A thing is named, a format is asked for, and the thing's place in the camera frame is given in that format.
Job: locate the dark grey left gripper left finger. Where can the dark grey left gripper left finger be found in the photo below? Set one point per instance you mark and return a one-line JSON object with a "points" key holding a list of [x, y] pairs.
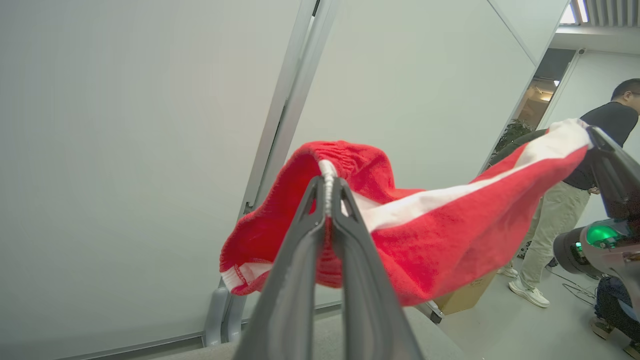
{"points": [[285, 290]]}

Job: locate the person in black shirt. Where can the person in black shirt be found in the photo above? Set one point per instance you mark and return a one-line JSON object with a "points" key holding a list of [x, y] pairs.
{"points": [[555, 220]]}

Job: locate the ceiling vent grille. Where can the ceiling vent grille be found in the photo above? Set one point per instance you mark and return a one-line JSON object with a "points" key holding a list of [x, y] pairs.
{"points": [[612, 12]]}

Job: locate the black caster wheel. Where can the black caster wheel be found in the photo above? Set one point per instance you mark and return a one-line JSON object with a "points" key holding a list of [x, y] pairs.
{"points": [[432, 314]]}

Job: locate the grey partition post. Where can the grey partition post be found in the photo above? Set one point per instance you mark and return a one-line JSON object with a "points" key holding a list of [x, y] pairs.
{"points": [[235, 317], [215, 320]]}

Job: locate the green potted plant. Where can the green potted plant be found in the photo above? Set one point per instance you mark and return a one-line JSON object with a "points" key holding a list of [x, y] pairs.
{"points": [[512, 135]]}

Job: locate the grey partition base rail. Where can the grey partition base rail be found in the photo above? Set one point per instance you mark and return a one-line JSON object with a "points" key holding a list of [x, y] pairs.
{"points": [[150, 344]]}

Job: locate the red and white jersey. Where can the red and white jersey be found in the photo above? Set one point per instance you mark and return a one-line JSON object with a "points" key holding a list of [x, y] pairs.
{"points": [[440, 235]]}

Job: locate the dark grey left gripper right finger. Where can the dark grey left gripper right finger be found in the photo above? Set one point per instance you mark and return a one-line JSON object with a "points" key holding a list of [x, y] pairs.
{"points": [[370, 300]]}

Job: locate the person in blue jeans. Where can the person in blue jeans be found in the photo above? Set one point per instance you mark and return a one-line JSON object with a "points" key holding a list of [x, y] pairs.
{"points": [[612, 305]]}

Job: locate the brown cardboard box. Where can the brown cardboard box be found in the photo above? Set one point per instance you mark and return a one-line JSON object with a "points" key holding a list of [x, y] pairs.
{"points": [[465, 297]]}

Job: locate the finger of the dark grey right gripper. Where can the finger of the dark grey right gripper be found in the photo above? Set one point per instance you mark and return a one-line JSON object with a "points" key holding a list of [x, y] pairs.
{"points": [[620, 185]]}

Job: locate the ceiling light panel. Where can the ceiling light panel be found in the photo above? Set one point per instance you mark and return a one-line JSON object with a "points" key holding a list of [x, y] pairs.
{"points": [[570, 14]]}

